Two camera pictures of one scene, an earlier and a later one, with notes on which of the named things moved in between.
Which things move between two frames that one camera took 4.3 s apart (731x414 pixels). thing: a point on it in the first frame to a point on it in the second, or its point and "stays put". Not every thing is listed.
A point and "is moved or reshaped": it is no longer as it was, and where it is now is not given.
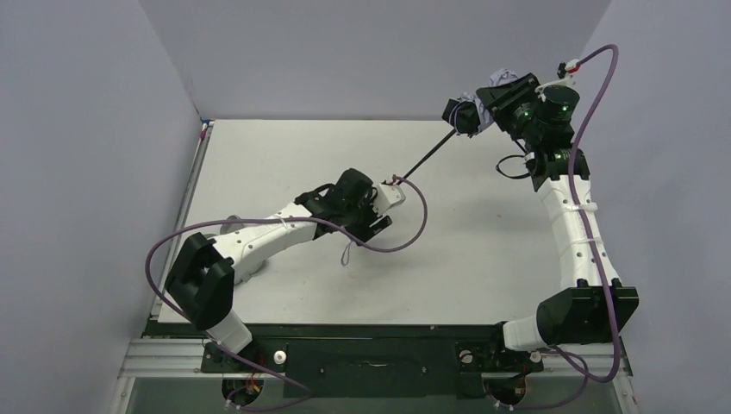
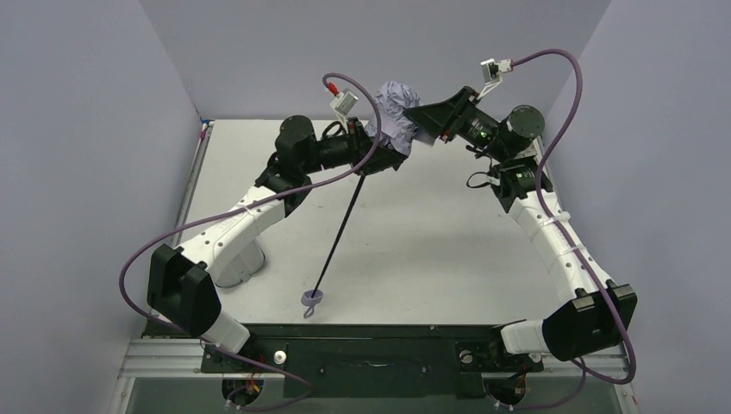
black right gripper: (508, 97) to (457, 116)
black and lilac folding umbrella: (467, 114) is moved or reshaped
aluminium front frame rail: (153, 358) stays put
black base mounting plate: (375, 368) stays put
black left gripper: (372, 222) to (376, 158)
